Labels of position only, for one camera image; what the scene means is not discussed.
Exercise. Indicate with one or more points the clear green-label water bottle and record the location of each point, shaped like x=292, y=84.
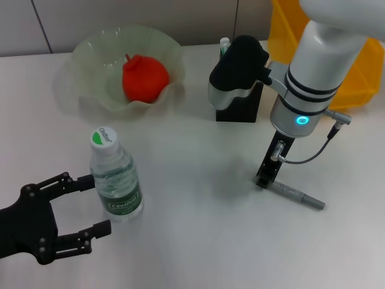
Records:
x=117, y=180

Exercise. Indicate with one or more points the orange-red toy fruit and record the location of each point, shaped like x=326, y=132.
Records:
x=144, y=78

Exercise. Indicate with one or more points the yellow plastic bin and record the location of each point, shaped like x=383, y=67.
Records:
x=358, y=87

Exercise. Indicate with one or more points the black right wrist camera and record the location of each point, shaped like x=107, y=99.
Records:
x=237, y=72

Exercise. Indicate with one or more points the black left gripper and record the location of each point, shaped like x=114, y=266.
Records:
x=30, y=228

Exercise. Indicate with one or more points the pale green wavy glass bowl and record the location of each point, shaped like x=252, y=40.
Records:
x=96, y=60

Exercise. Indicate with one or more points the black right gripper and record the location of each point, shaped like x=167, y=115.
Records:
x=276, y=156

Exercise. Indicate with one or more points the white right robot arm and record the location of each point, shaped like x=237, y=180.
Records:
x=325, y=60

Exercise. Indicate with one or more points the mint green utility knife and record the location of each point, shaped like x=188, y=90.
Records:
x=224, y=46

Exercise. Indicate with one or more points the grey marker pen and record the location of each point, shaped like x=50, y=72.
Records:
x=297, y=195

